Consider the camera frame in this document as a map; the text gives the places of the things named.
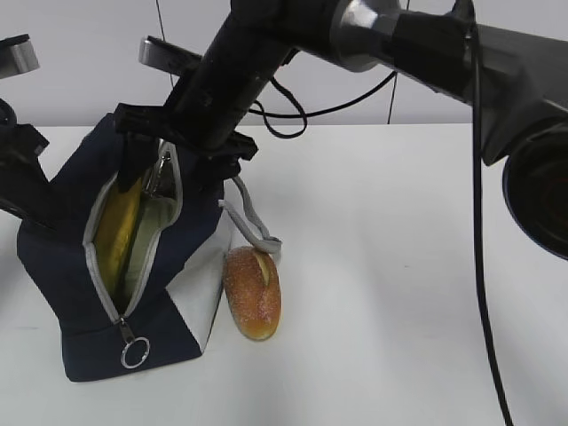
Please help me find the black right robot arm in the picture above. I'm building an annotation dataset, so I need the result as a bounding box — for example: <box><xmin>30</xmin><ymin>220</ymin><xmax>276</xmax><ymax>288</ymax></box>
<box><xmin>114</xmin><ymin>1</ymin><xmax>567</xmax><ymax>257</ymax></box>

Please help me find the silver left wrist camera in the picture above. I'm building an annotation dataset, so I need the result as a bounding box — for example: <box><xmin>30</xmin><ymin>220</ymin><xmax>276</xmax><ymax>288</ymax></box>
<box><xmin>0</xmin><ymin>34</ymin><xmax>40</xmax><ymax>79</ymax></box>

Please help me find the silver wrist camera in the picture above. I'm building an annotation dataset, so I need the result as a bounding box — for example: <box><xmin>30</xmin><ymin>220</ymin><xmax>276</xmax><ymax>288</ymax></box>
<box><xmin>138</xmin><ymin>35</ymin><xmax>201</xmax><ymax>76</ymax></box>
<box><xmin>0</xmin><ymin>34</ymin><xmax>40</xmax><ymax>79</ymax></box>

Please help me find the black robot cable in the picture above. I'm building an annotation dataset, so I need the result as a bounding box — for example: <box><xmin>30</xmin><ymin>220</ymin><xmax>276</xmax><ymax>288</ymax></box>
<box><xmin>250</xmin><ymin>0</ymin><xmax>516</xmax><ymax>426</ymax></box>

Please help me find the navy blue lunch bag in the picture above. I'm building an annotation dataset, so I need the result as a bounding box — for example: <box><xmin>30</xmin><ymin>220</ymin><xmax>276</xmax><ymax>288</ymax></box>
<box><xmin>17</xmin><ymin>114</ymin><xmax>281</xmax><ymax>383</ymax></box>

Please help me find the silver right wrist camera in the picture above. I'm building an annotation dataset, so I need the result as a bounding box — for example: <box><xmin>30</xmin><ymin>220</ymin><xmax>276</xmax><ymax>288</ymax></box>
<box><xmin>138</xmin><ymin>35</ymin><xmax>201</xmax><ymax>76</ymax></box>

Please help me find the brown bread roll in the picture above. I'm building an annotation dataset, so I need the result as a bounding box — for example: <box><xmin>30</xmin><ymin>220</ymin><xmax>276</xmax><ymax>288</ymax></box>
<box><xmin>223</xmin><ymin>247</ymin><xmax>281</xmax><ymax>341</ymax></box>

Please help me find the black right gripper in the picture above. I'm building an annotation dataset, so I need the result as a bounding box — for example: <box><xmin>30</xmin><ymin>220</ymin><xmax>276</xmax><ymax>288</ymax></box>
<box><xmin>114</xmin><ymin>1</ymin><xmax>302</xmax><ymax>189</ymax></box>

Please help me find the green lidded food container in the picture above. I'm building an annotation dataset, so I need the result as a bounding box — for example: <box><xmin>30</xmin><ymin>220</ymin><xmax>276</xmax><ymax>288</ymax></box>
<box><xmin>122</xmin><ymin>196</ymin><xmax>176</xmax><ymax>299</ymax></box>

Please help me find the yellow banana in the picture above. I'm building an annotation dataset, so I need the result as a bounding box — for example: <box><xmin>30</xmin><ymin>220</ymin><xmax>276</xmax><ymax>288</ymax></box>
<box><xmin>93</xmin><ymin>178</ymin><xmax>142</xmax><ymax>296</ymax></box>

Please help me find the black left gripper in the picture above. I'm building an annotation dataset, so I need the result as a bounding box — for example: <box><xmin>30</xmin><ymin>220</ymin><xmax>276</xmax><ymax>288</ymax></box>
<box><xmin>1</xmin><ymin>101</ymin><xmax>58</xmax><ymax>229</ymax></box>

